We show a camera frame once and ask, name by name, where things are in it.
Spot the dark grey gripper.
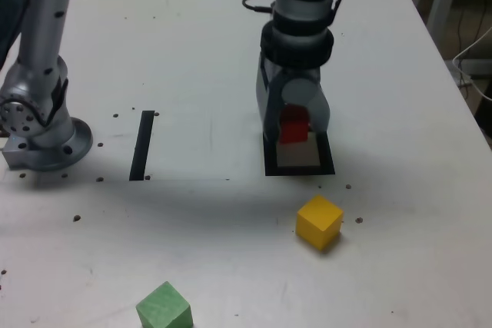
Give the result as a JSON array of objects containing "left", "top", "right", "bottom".
[{"left": 255, "top": 51, "right": 333, "bottom": 144}]

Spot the red cube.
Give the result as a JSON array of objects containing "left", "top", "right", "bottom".
[{"left": 278, "top": 104, "right": 311, "bottom": 144}]

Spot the yellow cube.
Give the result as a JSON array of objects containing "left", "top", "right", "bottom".
[{"left": 295, "top": 194, "right": 344, "bottom": 253}]

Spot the green cube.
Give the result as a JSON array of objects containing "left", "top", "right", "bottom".
[{"left": 135, "top": 280, "right": 193, "bottom": 328}]

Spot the black tape square outline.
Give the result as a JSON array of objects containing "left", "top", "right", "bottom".
[{"left": 263, "top": 130, "right": 336, "bottom": 177}]

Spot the black tape strip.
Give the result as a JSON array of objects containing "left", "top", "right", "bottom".
[{"left": 128, "top": 110, "right": 155, "bottom": 182}]

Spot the white furniture base bar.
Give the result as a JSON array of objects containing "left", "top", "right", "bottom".
[{"left": 459, "top": 58, "right": 492, "bottom": 75}]

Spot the white cable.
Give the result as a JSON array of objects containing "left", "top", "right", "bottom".
[{"left": 452, "top": 27, "right": 492, "bottom": 101}]

